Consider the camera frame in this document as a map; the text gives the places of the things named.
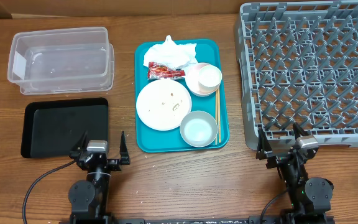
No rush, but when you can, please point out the grey dishwasher rack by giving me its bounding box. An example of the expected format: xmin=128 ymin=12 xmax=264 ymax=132
xmin=234 ymin=1 xmax=358 ymax=149

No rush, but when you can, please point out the white napkin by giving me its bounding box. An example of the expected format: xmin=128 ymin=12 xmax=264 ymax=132
xmin=143 ymin=35 xmax=198 ymax=69

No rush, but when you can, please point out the wooden chopstick left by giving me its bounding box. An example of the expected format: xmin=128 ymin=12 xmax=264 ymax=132
xmin=214 ymin=87 xmax=219 ymax=145

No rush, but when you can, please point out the wooden chopstick right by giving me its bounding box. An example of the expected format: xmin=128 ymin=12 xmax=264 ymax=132
xmin=216 ymin=87 xmax=221 ymax=143

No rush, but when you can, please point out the grey-blue bowl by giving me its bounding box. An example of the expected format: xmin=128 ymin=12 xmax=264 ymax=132
xmin=180 ymin=111 xmax=218 ymax=147

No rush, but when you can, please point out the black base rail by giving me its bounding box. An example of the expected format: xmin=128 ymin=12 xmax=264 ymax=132
xmin=59 ymin=216 xmax=335 ymax=224

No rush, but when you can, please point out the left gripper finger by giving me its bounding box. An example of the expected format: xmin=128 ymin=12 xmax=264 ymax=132
xmin=71 ymin=131 xmax=88 ymax=152
xmin=120 ymin=131 xmax=129 ymax=161

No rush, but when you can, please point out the pink bowl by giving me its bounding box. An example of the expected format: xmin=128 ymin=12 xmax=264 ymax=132
xmin=185 ymin=63 xmax=216 ymax=97

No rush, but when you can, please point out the white cup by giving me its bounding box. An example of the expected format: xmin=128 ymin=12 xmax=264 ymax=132
xmin=198 ymin=65 xmax=223 ymax=92

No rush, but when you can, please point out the large white plate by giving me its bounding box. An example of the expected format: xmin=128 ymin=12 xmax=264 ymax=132
xmin=136 ymin=80 xmax=192 ymax=131

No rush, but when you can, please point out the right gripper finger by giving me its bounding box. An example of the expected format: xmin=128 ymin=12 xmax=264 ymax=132
xmin=257 ymin=128 xmax=272 ymax=153
xmin=293 ymin=123 xmax=308 ymax=139

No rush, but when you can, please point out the wooden chopstick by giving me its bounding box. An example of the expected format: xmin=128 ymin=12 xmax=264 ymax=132
xmin=216 ymin=87 xmax=221 ymax=143
xmin=214 ymin=87 xmax=219 ymax=145

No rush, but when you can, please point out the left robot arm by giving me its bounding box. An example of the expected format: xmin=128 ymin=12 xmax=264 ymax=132
xmin=68 ymin=133 xmax=131 ymax=223

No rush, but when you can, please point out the red snack wrapper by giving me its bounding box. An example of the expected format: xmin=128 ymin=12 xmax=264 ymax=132
xmin=147 ymin=62 xmax=185 ymax=80

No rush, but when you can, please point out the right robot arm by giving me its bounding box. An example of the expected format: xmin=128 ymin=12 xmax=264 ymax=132
xmin=256 ymin=123 xmax=334 ymax=223

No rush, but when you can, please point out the clear plastic bin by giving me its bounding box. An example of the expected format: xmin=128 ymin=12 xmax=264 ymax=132
xmin=7 ymin=27 xmax=114 ymax=95

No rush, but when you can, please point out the teal serving tray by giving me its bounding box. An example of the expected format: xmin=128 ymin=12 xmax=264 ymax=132
xmin=134 ymin=39 xmax=230 ymax=153

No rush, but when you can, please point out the black plastic tray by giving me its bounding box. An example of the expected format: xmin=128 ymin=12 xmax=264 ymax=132
xmin=21 ymin=98 xmax=109 ymax=159

